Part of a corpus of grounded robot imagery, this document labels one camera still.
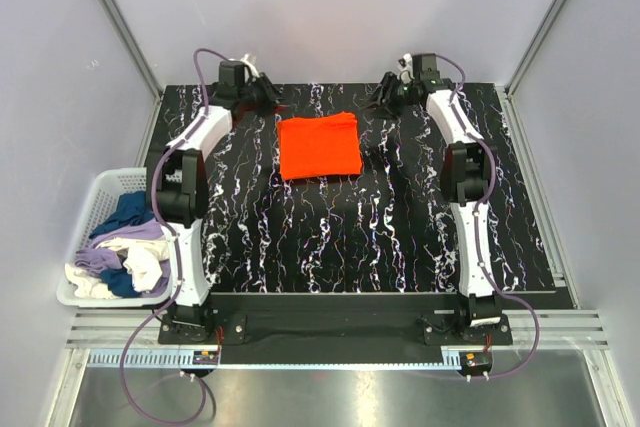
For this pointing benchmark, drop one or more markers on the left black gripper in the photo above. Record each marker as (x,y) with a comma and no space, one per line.
(263,92)

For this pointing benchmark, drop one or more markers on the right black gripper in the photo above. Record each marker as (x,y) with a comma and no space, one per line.
(390,92)

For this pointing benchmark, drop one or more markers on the orange t shirt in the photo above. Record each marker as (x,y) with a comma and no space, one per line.
(316,147)

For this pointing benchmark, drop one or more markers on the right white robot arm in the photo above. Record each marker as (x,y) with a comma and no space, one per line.
(468,177)

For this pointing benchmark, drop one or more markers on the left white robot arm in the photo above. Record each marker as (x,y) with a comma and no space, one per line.
(177,179)

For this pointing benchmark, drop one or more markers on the black marble pattern mat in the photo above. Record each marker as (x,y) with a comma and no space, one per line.
(385,230)

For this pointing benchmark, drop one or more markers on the navy blue t shirt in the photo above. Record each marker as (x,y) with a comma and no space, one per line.
(131,210)

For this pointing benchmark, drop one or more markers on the white plastic laundry basket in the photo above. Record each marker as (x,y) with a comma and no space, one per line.
(100,203)

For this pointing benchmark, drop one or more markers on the white t shirt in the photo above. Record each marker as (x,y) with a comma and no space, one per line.
(135,262)

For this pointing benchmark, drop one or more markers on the lavender t shirt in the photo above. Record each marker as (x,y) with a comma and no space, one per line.
(100,257)

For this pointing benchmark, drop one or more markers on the left orange connector box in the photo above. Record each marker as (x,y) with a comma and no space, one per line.
(206,356)

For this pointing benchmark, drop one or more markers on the orange connector box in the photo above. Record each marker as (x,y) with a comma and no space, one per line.
(482,360)
(206,356)

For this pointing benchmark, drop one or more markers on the right orange connector box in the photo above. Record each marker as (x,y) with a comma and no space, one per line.
(482,360)

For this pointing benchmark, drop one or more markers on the right aluminium frame post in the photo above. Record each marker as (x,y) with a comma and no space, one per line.
(538,40)

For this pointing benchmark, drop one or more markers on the aluminium frame post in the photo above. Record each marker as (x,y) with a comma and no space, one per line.
(538,40)
(132,47)

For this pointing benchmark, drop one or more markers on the left aluminium frame post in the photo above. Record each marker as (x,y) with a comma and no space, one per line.
(132,47)

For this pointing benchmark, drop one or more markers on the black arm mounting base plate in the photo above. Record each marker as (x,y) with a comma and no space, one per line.
(435,319)

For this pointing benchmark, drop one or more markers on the white slotted cable duct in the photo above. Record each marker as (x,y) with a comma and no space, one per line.
(434,360)

